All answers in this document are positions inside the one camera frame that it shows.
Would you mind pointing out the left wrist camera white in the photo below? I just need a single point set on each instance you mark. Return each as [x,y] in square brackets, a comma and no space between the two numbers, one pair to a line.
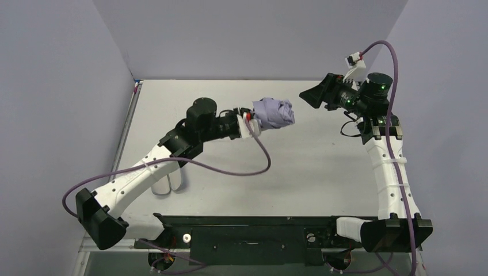
[248,126]

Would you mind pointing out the lavender umbrella case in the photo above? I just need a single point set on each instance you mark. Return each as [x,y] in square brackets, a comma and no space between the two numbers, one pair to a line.
[167,184]

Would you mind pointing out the lavender umbrella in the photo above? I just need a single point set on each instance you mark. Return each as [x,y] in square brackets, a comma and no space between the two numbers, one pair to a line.
[273,113]

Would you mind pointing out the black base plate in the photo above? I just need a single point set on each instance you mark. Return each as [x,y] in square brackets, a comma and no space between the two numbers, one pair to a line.
[223,240]

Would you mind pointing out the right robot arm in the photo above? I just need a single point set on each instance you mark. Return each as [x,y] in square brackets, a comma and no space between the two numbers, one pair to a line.
[389,167]

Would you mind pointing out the aluminium frame rail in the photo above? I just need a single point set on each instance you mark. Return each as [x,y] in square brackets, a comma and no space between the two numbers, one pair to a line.
[176,243]

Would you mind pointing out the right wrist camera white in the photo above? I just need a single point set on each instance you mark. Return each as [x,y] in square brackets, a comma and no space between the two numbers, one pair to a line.
[356,68]

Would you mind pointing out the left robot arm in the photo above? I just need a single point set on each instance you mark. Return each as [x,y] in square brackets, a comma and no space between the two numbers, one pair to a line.
[137,179]

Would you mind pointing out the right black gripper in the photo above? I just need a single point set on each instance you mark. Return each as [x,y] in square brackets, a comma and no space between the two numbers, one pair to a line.
[328,89]

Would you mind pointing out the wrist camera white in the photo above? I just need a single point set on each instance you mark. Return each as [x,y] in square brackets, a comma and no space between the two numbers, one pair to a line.
[248,126]
[356,68]

